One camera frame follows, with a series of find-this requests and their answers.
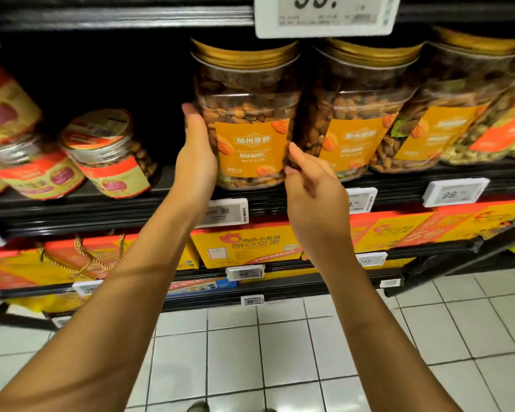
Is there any person's left hand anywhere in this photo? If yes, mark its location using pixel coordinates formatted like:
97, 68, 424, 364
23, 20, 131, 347
173, 102, 218, 221

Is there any person's right hand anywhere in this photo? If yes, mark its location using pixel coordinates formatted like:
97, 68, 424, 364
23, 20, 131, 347
283, 141, 355, 271

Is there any row of small cashew jars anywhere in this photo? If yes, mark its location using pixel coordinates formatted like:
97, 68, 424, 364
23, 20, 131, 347
0, 66, 160, 203

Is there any black metal store shelf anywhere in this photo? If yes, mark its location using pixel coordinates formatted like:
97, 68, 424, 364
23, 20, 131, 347
0, 0, 515, 331

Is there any pistachio jars orange label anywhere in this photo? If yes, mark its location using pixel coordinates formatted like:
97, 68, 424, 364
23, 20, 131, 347
442, 73, 515, 165

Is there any person's left forearm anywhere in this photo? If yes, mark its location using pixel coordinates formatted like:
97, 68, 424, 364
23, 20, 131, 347
0, 201, 211, 412

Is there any person's right forearm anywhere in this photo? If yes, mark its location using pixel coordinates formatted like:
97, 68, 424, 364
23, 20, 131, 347
313, 253, 460, 412

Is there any orange yellow gift box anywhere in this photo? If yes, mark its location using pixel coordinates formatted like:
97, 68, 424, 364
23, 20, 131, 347
350, 210, 417, 254

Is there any flat blue box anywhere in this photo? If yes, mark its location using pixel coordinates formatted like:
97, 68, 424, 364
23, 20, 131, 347
167, 277, 240, 294

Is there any red orange gift box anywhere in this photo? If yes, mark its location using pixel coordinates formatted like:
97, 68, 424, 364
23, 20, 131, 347
395, 199, 515, 247

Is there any large white price tag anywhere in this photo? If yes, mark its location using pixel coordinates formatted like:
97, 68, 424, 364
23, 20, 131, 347
255, 0, 402, 39

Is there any flat yellow box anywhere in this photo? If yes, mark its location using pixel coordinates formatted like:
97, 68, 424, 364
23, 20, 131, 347
7, 291, 87, 316

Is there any orange chain-print gift box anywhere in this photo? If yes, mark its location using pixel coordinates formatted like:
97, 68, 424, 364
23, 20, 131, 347
0, 231, 199, 292

